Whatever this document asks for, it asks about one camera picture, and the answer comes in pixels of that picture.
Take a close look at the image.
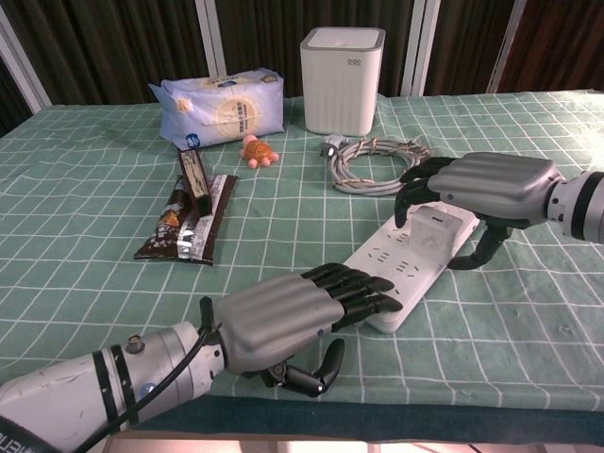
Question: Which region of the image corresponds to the blue tissue pack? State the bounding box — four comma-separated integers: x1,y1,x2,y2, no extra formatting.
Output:
148,69,288,151

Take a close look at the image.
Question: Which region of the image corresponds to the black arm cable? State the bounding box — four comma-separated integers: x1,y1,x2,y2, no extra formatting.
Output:
77,295,216,453

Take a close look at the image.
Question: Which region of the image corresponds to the orange turtle toy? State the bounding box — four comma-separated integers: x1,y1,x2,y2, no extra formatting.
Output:
237,134,279,170

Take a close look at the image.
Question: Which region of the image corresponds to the green checked tablecloth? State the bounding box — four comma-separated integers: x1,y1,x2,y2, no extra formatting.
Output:
0,89,604,447

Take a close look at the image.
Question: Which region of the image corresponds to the white power strip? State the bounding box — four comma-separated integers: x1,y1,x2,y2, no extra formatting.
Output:
343,202,481,335

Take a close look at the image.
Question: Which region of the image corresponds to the dark brown curtain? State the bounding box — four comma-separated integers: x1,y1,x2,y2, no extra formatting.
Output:
0,0,604,138

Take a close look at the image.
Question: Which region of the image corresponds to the slim brown snack box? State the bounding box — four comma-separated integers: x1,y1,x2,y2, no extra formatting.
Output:
176,149,212,216

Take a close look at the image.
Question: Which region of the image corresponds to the white frame post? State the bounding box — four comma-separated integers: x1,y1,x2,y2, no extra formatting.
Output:
194,0,227,76
487,0,522,93
399,0,449,97
0,18,52,115

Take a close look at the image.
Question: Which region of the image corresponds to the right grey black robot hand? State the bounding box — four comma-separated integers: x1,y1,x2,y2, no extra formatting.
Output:
394,151,565,271

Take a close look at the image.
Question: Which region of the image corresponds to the brown silver snack packet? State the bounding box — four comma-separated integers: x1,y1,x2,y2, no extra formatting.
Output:
176,173,241,264

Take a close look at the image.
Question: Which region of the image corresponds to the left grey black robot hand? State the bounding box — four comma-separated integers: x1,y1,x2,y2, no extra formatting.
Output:
200,262,403,400

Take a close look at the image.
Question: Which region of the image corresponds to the white cube charger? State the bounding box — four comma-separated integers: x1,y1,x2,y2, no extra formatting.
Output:
409,203,461,259

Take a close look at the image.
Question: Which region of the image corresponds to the grey cable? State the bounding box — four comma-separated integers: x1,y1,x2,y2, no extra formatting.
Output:
320,135,433,194

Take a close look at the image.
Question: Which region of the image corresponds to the white ribbed trash bin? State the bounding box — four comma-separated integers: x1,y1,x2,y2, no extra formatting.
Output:
299,26,386,138

